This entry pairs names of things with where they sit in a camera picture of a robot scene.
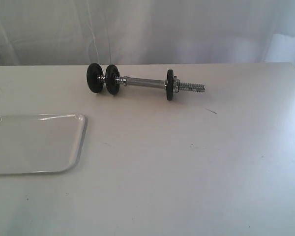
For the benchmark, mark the chrome dumbbell bar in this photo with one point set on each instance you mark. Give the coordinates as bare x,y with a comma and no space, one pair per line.
160,84

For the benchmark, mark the black weight plate end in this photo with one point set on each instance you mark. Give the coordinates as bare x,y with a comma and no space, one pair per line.
112,73

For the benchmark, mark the white plastic tray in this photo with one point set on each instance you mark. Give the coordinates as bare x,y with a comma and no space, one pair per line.
34,144

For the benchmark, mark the white curtain backdrop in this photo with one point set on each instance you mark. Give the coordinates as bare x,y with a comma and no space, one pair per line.
79,32

